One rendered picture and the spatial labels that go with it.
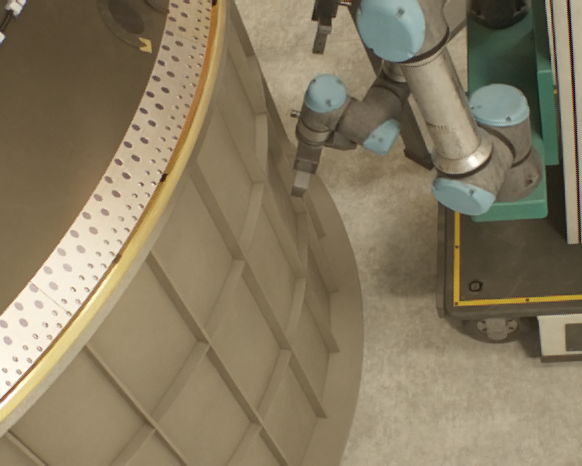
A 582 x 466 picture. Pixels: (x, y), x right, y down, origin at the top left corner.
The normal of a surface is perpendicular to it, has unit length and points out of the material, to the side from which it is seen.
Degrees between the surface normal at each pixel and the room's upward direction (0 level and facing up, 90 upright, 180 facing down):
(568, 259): 0
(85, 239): 43
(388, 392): 0
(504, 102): 7
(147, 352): 90
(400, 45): 82
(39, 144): 62
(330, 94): 24
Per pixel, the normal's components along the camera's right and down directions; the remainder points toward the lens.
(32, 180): 0.65, -0.03
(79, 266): 0.39, -0.20
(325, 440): -0.24, -0.56
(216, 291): 0.91, 0.14
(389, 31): -0.52, 0.69
